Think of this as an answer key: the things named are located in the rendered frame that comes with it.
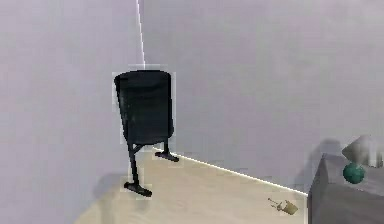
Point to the small tan spray bottle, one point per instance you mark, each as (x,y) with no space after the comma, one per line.
(288,207)

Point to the grey cabinet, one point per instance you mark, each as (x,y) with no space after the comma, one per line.
(343,203)

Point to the black garbage can on stilts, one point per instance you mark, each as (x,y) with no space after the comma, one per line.
(146,106)

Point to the green ball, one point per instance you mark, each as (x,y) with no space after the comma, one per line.
(353,173)

